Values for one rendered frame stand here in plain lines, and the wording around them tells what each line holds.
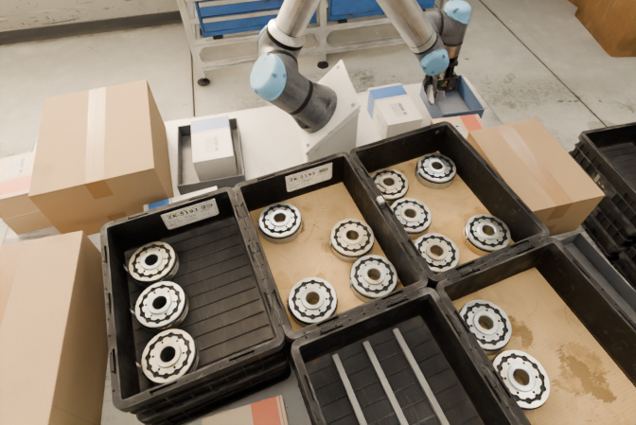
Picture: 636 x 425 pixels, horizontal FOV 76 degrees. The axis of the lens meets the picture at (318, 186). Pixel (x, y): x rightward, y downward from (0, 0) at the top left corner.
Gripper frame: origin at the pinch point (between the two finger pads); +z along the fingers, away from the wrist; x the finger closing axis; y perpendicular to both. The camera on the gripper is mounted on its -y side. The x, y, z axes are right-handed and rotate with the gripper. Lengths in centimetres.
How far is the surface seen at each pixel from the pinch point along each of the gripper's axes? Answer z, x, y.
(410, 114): -3.7, -11.7, 9.8
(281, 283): -8, -60, 64
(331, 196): -8, -44, 42
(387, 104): -3.7, -17.6, 3.7
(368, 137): 5.3, -24.7, 8.9
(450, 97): 4.9, 10.2, -5.6
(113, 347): -18, -91, 76
